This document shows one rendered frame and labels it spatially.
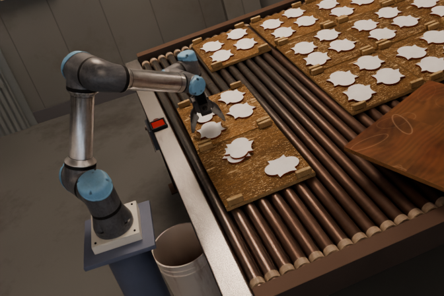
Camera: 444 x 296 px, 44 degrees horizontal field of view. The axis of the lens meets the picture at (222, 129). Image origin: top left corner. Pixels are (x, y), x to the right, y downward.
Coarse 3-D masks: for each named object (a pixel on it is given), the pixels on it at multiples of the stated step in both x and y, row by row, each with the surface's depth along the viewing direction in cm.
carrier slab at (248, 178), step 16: (272, 128) 230; (224, 144) 229; (256, 144) 223; (272, 144) 220; (288, 144) 218; (208, 160) 222; (256, 160) 214; (272, 160) 212; (304, 160) 207; (224, 176) 210; (240, 176) 208; (256, 176) 206; (288, 176) 201; (304, 176) 199; (224, 192) 202; (240, 192) 200; (256, 192) 198; (272, 192) 198
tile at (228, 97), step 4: (224, 92) 263; (228, 92) 262; (232, 92) 262; (236, 92) 261; (240, 92) 260; (244, 92) 259; (224, 96) 260; (228, 96) 259; (232, 96) 258; (236, 96) 257; (240, 96) 256; (220, 100) 258; (224, 100) 257; (228, 100) 256; (232, 100) 255; (236, 100) 254; (240, 100) 254; (228, 104) 255
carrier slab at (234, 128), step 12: (216, 96) 264; (252, 96) 256; (180, 108) 263; (228, 108) 252; (216, 120) 246; (228, 120) 244; (240, 120) 241; (252, 120) 239; (228, 132) 236; (240, 132) 233
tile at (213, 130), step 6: (204, 126) 242; (210, 126) 241; (216, 126) 240; (198, 132) 241; (204, 132) 238; (210, 132) 237; (216, 132) 236; (204, 138) 236; (210, 138) 234; (216, 138) 234
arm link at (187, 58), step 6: (180, 54) 223; (186, 54) 221; (192, 54) 221; (180, 60) 222; (186, 60) 221; (192, 60) 222; (186, 66) 221; (192, 66) 222; (198, 66) 225; (192, 72) 224; (198, 72) 225
